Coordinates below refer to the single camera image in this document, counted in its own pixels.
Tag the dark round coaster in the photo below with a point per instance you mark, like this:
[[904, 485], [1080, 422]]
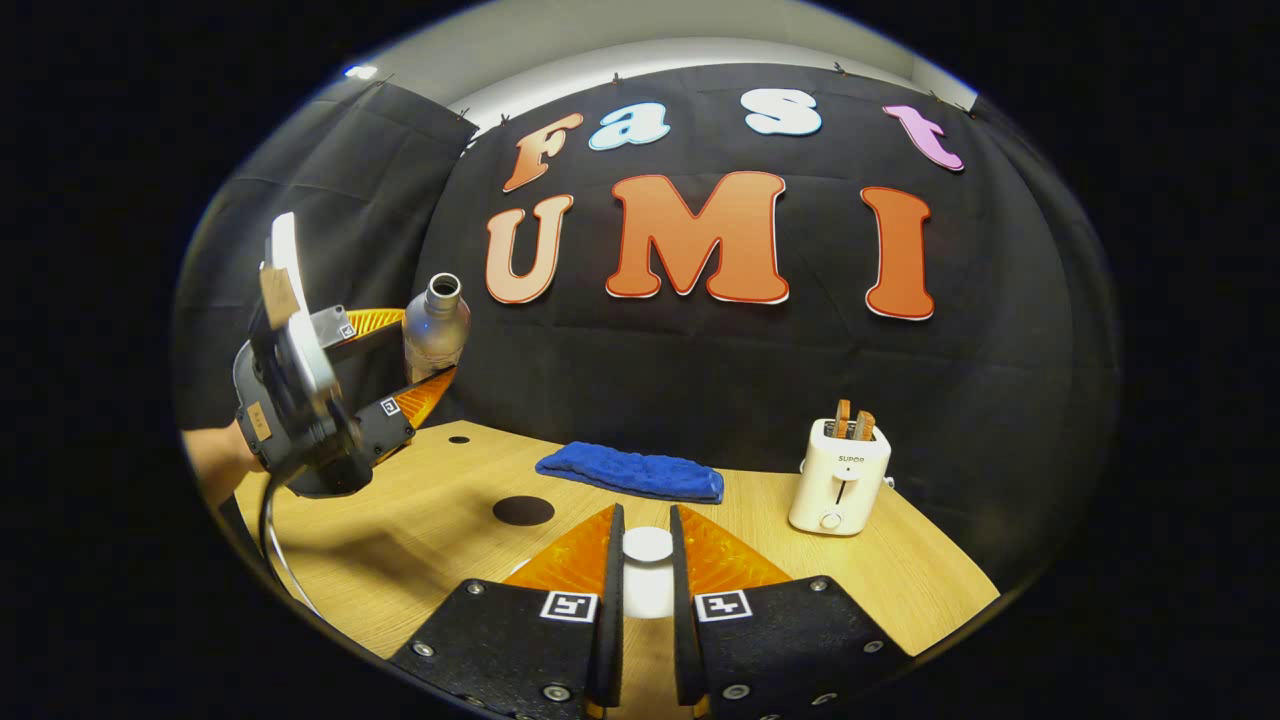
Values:
[[523, 511]]

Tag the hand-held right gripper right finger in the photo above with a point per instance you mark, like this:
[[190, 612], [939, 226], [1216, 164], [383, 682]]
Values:
[[685, 630]]

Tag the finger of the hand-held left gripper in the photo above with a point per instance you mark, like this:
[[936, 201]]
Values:
[[385, 420], [340, 328]]

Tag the white toaster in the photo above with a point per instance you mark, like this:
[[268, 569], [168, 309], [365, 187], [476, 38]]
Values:
[[838, 485]]

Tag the blue towel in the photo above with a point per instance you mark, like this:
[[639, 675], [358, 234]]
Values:
[[630, 472]]

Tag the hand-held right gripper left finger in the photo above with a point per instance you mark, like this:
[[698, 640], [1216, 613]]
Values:
[[610, 620]]

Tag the silver water bottle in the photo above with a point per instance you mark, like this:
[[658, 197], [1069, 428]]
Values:
[[435, 335]]

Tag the brown toast slice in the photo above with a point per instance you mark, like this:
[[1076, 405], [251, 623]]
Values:
[[843, 417], [864, 425]]

